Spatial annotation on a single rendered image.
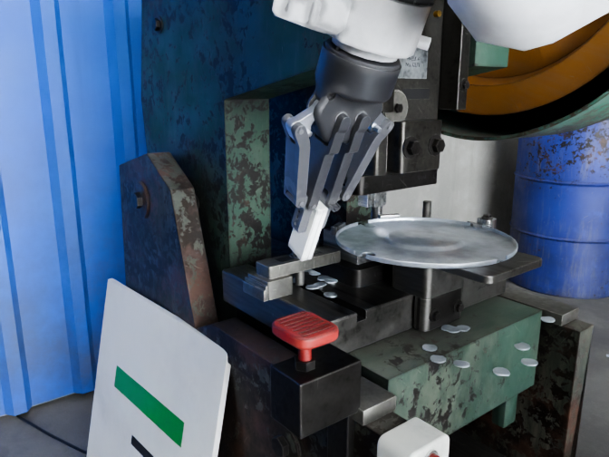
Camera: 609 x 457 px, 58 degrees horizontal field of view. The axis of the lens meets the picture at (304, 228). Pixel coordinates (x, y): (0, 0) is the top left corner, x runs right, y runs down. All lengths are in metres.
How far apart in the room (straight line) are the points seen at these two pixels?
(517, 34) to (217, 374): 0.78
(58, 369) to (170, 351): 0.96
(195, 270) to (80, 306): 0.95
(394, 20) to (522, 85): 0.74
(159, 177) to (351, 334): 0.50
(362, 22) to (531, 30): 0.14
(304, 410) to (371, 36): 0.41
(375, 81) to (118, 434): 1.07
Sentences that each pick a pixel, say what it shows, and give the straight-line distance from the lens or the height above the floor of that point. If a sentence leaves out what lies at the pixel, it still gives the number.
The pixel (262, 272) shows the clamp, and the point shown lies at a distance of 0.89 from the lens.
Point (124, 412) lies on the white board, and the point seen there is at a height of 0.33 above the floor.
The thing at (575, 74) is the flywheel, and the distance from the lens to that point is 1.15.
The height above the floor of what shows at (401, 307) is 0.69.
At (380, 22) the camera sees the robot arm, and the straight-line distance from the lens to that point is 0.48.
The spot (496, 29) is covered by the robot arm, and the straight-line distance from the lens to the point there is 0.41.
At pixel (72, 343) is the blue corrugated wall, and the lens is 2.03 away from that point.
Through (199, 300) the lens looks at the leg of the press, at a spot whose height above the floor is 0.63.
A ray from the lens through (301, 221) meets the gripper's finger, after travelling 0.59.
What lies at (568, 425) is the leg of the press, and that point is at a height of 0.44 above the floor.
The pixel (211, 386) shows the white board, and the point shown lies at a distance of 1.04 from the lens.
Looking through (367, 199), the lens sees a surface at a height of 0.84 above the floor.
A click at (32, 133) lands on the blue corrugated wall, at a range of 1.87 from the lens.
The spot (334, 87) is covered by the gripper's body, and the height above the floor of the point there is 1.03.
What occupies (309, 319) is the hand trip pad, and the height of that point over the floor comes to 0.76.
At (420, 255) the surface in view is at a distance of 0.85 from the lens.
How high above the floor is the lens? 1.02
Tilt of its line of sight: 14 degrees down
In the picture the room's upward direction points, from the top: straight up
